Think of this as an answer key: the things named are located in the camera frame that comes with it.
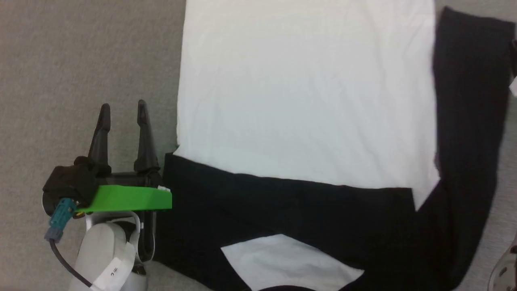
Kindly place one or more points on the grey fabric sofa cushion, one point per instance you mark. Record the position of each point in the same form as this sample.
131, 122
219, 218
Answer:
80, 60

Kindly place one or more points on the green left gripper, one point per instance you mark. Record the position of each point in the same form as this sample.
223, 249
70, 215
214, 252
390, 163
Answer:
129, 198

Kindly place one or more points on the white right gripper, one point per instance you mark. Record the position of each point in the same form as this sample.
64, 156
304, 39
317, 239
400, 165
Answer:
514, 87

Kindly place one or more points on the white and black shirt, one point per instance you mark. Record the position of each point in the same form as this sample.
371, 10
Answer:
307, 101

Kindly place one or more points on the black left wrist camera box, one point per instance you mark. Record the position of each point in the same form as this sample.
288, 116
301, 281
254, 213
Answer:
70, 180

